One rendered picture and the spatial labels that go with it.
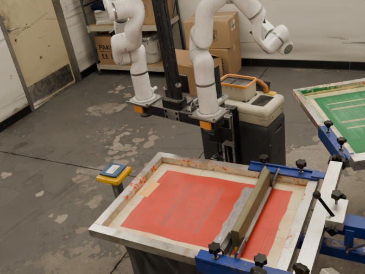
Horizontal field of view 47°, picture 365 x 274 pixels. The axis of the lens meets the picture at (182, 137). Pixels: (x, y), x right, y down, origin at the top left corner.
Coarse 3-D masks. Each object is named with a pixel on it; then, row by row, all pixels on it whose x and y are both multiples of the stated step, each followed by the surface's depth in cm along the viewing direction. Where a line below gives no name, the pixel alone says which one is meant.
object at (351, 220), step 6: (348, 216) 145; (354, 216) 145; (360, 216) 144; (348, 222) 143; (354, 222) 142; (360, 222) 142; (348, 228) 142; (354, 228) 141; (360, 228) 140; (342, 234) 144; (354, 234) 142; (360, 234) 141
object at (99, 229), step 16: (160, 160) 205; (176, 160) 203; (192, 160) 199; (208, 160) 197; (144, 176) 194; (256, 176) 185; (272, 176) 181; (128, 192) 184; (304, 192) 167; (112, 208) 176; (304, 208) 159; (96, 224) 169; (304, 224) 155; (112, 240) 163; (128, 240) 158; (144, 240) 157; (288, 240) 146; (176, 256) 150; (192, 256) 147; (288, 256) 140
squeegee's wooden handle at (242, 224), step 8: (264, 176) 169; (256, 184) 165; (264, 184) 166; (256, 192) 161; (264, 192) 167; (248, 200) 157; (256, 200) 159; (248, 208) 153; (256, 208) 160; (240, 216) 150; (248, 216) 152; (240, 224) 147; (248, 224) 153; (232, 232) 145; (240, 232) 146; (232, 240) 147; (240, 240) 147
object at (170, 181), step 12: (168, 180) 194; (180, 180) 192; (192, 180) 191; (204, 180) 190; (216, 180) 188; (228, 180) 187; (156, 192) 187; (168, 192) 186; (228, 192) 180; (240, 192) 179; (276, 192) 175; (288, 192) 174; (216, 204) 174; (228, 204) 173; (276, 204) 169; (264, 216) 164; (276, 216) 163
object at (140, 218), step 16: (144, 208) 179; (160, 208) 177; (128, 224) 172; (144, 224) 170; (208, 224) 165; (256, 224) 161; (272, 224) 159; (176, 240) 160; (192, 240) 158; (208, 240) 157; (256, 240) 153; (272, 240) 152
